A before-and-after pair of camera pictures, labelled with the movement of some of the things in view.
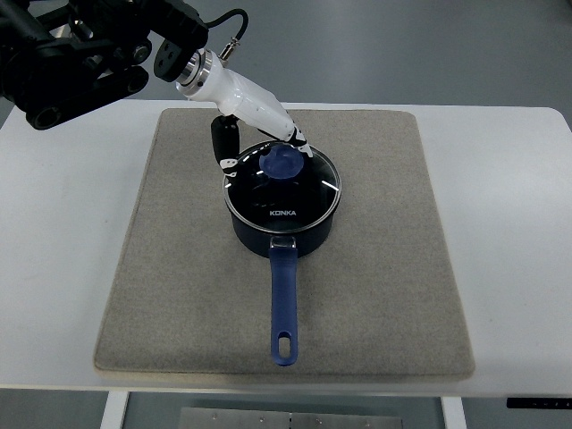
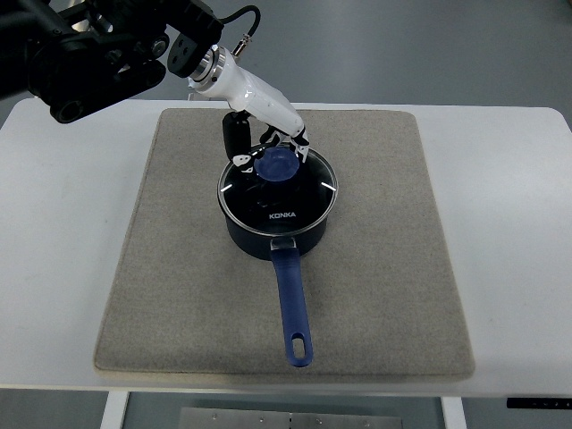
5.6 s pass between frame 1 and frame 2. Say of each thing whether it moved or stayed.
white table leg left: stayed
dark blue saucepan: moved
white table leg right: stayed
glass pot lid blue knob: stayed
